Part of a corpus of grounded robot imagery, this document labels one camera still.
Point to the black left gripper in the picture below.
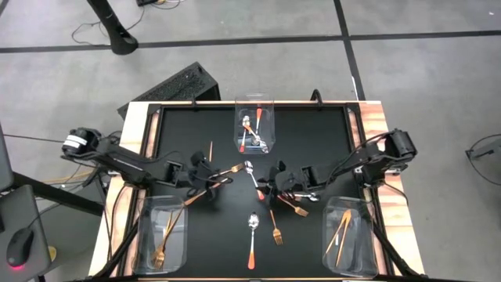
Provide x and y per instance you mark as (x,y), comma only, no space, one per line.
(200,169)

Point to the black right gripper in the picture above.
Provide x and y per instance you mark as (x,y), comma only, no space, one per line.
(296,182)

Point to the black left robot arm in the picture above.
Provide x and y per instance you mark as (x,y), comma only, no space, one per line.
(129,164)

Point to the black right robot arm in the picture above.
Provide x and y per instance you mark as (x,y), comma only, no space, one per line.
(399,147)

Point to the clear plastic bin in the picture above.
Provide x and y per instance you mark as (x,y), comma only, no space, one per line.
(143,219)
(269,129)
(364,250)

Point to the black table mat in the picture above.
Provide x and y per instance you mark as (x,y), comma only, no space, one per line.
(219,243)

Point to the black computer case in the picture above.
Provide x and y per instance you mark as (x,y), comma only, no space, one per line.
(180,86)

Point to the black table hook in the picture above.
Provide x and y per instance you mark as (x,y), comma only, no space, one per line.
(315,91)

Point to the black desk beam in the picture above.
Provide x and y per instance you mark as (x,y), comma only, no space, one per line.
(58,194)

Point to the black stand leg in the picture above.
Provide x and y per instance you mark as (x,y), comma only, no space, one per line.
(117,35)

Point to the yellow disc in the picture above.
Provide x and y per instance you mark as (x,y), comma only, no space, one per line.
(52,254)

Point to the grey side desk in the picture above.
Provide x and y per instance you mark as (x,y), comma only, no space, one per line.
(39,219)

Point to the black power strip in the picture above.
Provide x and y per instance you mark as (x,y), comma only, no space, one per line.
(145,2)

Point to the black computer mouse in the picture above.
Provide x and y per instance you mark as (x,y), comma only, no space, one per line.
(19,244)

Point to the grey stand base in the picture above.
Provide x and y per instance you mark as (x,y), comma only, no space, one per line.
(487,150)

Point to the black frame strut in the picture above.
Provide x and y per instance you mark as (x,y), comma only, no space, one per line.
(391,250)
(121,246)

